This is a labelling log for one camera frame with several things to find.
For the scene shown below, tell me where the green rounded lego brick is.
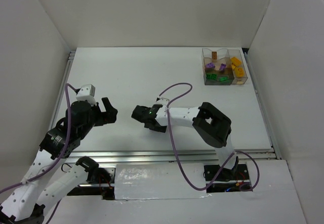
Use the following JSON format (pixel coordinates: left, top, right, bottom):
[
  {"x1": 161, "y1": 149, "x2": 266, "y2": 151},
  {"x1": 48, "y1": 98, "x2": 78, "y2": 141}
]
[{"x1": 218, "y1": 76, "x2": 228, "y2": 82}]

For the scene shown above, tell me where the purple lego plate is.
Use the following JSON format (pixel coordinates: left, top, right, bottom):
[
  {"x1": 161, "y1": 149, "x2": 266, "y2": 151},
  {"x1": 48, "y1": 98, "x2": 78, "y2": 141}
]
[{"x1": 219, "y1": 63, "x2": 227, "y2": 71}]

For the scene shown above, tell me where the yellow butterfly lego brick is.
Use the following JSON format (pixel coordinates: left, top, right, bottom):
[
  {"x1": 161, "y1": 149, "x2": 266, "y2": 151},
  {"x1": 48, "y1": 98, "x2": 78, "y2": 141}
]
[{"x1": 234, "y1": 67, "x2": 245, "y2": 77}]

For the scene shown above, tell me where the yellow rectangular lego brick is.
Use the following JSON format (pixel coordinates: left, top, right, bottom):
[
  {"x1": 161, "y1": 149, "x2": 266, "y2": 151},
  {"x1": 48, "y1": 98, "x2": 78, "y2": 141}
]
[{"x1": 231, "y1": 57, "x2": 241, "y2": 67}]

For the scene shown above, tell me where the brown lego plate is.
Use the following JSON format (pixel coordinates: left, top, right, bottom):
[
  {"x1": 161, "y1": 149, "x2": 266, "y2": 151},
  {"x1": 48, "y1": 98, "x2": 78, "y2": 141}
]
[{"x1": 212, "y1": 52, "x2": 217, "y2": 60}]

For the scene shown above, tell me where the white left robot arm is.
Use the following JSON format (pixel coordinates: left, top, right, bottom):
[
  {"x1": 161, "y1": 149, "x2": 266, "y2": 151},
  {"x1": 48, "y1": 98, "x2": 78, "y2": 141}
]
[{"x1": 1, "y1": 98, "x2": 117, "y2": 223}]

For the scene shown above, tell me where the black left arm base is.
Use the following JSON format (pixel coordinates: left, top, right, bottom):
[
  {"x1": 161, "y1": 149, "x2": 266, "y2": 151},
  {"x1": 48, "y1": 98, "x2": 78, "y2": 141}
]
[{"x1": 67, "y1": 167, "x2": 116, "y2": 200}]

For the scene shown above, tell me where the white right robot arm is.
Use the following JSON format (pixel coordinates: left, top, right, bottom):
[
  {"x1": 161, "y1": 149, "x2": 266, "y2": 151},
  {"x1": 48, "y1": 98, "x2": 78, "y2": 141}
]
[{"x1": 132, "y1": 102, "x2": 238, "y2": 172}]

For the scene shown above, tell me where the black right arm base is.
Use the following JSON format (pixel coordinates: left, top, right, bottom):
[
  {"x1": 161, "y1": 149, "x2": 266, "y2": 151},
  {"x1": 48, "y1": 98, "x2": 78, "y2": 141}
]
[{"x1": 203, "y1": 164, "x2": 250, "y2": 183}]

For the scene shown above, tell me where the white foil cover panel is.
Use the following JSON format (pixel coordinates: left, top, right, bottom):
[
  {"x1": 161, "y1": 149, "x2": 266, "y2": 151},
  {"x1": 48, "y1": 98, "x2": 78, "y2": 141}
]
[{"x1": 114, "y1": 163, "x2": 207, "y2": 200}]

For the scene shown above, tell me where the clear stepped sorting container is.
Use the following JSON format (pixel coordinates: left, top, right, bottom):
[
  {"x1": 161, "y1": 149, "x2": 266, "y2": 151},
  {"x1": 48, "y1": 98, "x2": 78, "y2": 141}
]
[{"x1": 202, "y1": 48, "x2": 234, "y2": 85}]

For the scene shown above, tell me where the clear narrow sorting bin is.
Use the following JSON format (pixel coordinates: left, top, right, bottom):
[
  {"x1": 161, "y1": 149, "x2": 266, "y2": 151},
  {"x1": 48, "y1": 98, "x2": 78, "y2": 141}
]
[{"x1": 229, "y1": 50, "x2": 248, "y2": 85}]

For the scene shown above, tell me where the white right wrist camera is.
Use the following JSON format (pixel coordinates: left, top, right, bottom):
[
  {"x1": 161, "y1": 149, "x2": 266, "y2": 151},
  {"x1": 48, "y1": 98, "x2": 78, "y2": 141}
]
[{"x1": 155, "y1": 96, "x2": 170, "y2": 106}]

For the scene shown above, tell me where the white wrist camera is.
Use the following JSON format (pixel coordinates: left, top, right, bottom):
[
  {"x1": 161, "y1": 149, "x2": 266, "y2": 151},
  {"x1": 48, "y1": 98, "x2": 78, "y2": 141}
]
[
  {"x1": 76, "y1": 84, "x2": 96, "y2": 105},
  {"x1": 155, "y1": 96, "x2": 170, "y2": 106}
]

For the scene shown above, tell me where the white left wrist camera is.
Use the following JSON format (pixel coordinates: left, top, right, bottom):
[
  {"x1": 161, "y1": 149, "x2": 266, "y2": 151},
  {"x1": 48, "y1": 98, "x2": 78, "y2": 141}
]
[{"x1": 76, "y1": 84, "x2": 96, "y2": 105}]

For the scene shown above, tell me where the aluminium table edge rail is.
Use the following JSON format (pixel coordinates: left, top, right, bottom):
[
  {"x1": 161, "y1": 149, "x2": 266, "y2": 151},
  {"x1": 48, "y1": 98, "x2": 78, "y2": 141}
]
[{"x1": 64, "y1": 150, "x2": 282, "y2": 164}]

